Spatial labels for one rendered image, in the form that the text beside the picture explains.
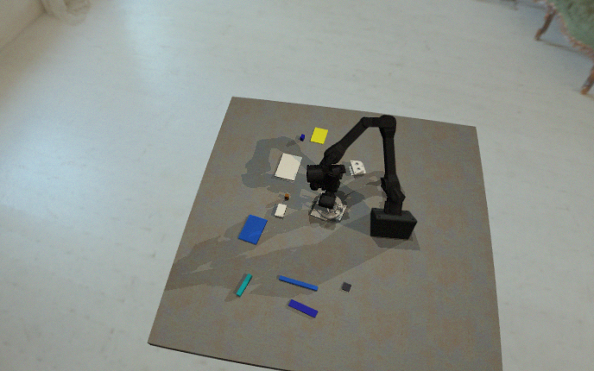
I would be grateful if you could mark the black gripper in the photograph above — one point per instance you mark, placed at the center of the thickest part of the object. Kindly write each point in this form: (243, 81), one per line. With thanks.
(328, 198)

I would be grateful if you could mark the teal flat bar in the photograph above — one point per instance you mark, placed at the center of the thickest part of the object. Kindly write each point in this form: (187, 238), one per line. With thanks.
(245, 283)

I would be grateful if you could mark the yellow flat plate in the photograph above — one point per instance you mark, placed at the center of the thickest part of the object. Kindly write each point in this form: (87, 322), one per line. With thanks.
(319, 135)

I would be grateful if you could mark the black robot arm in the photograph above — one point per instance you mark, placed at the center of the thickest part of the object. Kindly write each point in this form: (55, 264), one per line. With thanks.
(316, 174)

